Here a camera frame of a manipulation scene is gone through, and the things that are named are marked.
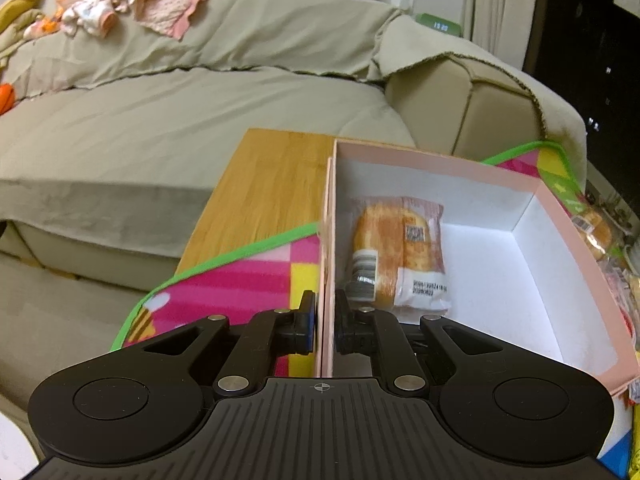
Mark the packaged bread roll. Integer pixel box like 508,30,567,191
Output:
344,196,451,323

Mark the pink cardboard box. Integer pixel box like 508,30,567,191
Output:
316,140,639,395

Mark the colourful play mat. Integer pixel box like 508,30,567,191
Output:
108,138,640,480

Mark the beige sofa with cover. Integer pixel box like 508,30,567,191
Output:
1,0,587,290

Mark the round packaged bun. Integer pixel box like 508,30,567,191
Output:
572,208,614,261

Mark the green digital clock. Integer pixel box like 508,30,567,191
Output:
414,13,462,37

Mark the pile of baby clothes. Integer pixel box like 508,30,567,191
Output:
18,0,206,41

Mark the orange toy ball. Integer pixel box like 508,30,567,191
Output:
0,84,15,115

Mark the white curtain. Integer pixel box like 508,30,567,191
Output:
462,0,536,68

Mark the yellow plush toy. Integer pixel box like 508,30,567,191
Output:
0,0,43,70

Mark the white wall socket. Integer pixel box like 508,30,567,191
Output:
390,0,414,14

